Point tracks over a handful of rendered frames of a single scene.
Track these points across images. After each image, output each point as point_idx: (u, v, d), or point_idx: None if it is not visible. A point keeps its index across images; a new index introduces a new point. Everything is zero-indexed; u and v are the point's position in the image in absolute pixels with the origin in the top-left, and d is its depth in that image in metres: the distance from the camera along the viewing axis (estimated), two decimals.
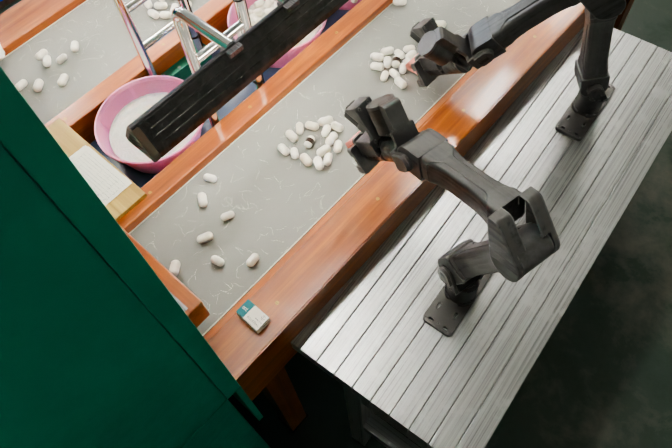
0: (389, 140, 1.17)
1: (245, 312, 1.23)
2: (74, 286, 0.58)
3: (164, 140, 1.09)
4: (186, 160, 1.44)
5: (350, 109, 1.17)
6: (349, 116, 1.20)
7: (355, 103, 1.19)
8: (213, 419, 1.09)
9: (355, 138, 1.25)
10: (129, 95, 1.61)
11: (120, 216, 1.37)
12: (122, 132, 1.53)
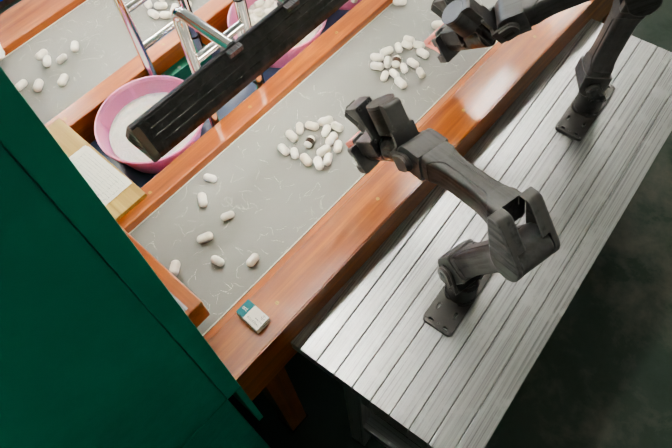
0: (389, 140, 1.17)
1: (245, 312, 1.23)
2: (74, 286, 0.58)
3: (164, 140, 1.09)
4: (186, 160, 1.44)
5: (350, 109, 1.18)
6: (349, 116, 1.20)
7: (355, 103, 1.19)
8: (213, 419, 1.09)
9: (355, 138, 1.25)
10: (129, 95, 1.61)
11: (120, 216, 1.37)
12: (122, 132, 1.53)
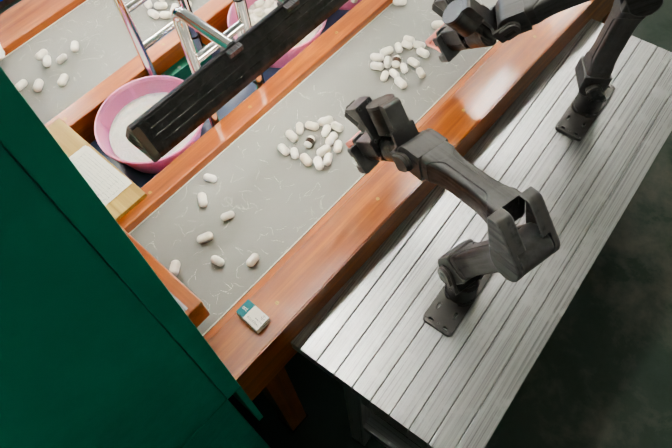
0: (389, 140, 1.17)
1: (245, 312, 1.23)
2: (74, 286, 0.58)
3: (164, 140, 1.09)
4: (186, 160, 1.44)
5: (350, 109, 1.18)
6: (349, 116, 1.20)
7: (355, 103, 1.19)
8: (213, 419, 1.09)
9: (355, 138, 1.25)
10: (129, 95, 1.61)
11: (120, 216, 1.37)
12: (122, 132, 1.53)
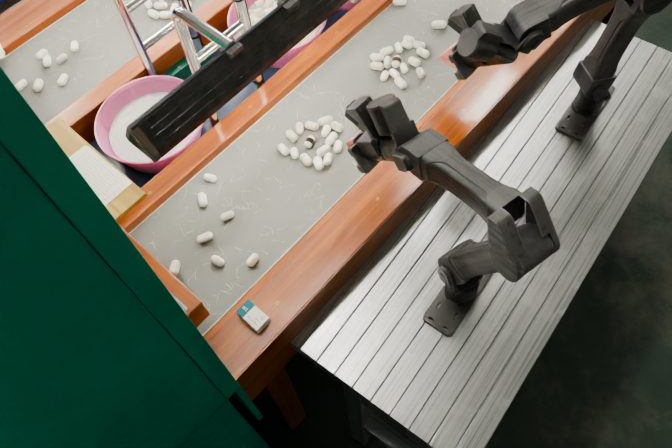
0: (389, 140, 1.17)
1: (245, 312, 1.23)
2: (74, 286, 0.58)
3: (164, 140, 1.09)
4: (186, 160, 1.44)
5: (350, 109, 1.18)
6: (350, 116, 1.20)
7: (356, 103, 1.19)
8: (213, 419, 1.09)
9: (356, 138, 1.25)
10: (129, 95, 1.61)
11: (120, 216, 1.37)
12: (122, 132, 1.53)
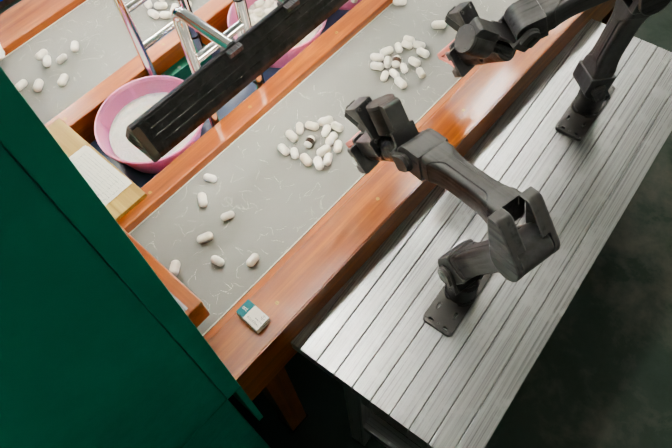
0: (389, 140, 1.17)
1: (245, 312, 1.23)
2: (74, 286, 0.58)
3: (164, 140, 1.09)
4: (186, 160, 1.44)
5: (350, 109, 1.18)
6: (349, 116, 1.20)
7: (355, 103, 1.19)
8: (213, 419, 1.09)
9: (355, 138, 1.25)
10: (129, 95, 1.61)
11: (120, 216, 1.37)
12: (122, 132, 1.53)
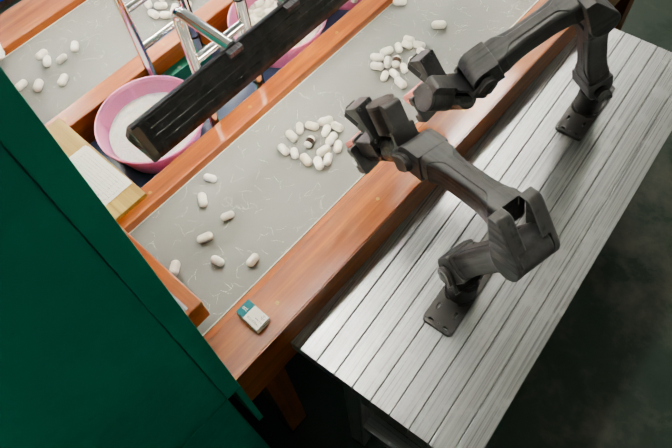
0: (389, 140, 1.17)
1: (245, 312, 1.23)
2: (74, 286, 0.58)
3: (164, 140, 1.09)
4: (186, 160, 1.44)
5: (350, 109, 1.18)
6: (349, 116, 1.20)
7: (355, 103, 1.19)
8: (213, 419, 1.09)
9: (355, 138, 1.25)
10: (129, 95, 1.61)
11: (120, 216, 1.37)
12: (122, 132, 1.53)
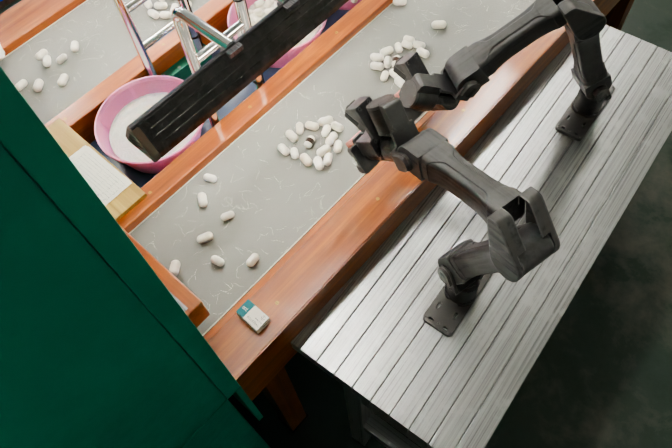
0: (389, 140, 1.17)
1: (245, 312, 1.23)
2: (74, 286, 0.58)
3: (164, 140, 1.09)
4: (186, 160, 1.44)
5: (350, 109, 1.18)
6: (349, 116, 1.20)
7: (355, 103, 1.19)
8: (213, 419, 1.09)
9: (355, 138, 1.25)
10: (129, 95, 1.61)
11: (120, 216, 1.37)
12: (122, 132, 1.53)
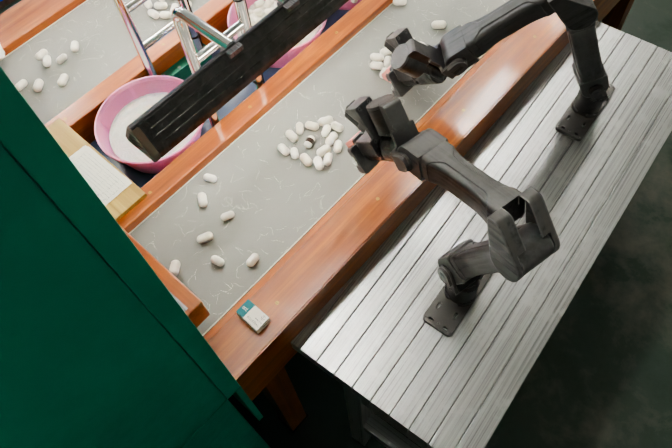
0: (389, 140, 1.17)
1: (245, 312, 1.23)
2: (74, 286, 0.58)
3: (164, 140, 1.09)
4: (186, 160, 1.44)
5: (350, 109, 1.18)
6: (349, 116, 1.20)
7: (355, 103, 1.19)
8: (213, 419, 1.09)
9: (355, 138, 1.25)
10: (129, 95, 1.61)
11: (120, 216, 1.37)
12: (122, 132, 1.53)
